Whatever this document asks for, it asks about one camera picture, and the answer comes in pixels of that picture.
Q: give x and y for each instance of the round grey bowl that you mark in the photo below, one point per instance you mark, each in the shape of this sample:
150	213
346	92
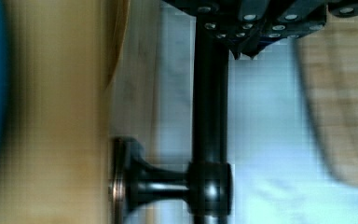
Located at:
329	62

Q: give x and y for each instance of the black metal drawer handle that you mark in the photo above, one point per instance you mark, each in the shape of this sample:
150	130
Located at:
206	186

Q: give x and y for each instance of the wooden drawer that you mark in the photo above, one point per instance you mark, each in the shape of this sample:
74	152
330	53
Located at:
82	71

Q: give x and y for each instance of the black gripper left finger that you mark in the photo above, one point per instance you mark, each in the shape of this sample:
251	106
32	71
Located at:
240	37

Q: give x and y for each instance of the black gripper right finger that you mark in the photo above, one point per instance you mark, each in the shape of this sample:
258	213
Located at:
269	23

